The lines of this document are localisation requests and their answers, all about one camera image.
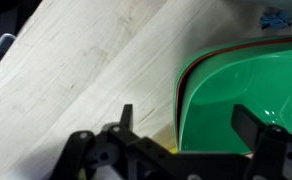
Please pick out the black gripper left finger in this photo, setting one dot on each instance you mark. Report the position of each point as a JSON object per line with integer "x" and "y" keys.
{"x": 102, "y": 153}

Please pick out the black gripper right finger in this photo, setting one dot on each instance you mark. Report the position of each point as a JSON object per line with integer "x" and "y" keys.
{"x": 276, "y": 153}

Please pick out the red plastic bowl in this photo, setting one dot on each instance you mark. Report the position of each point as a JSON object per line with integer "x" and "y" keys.
{"x": 177, "y": 113}

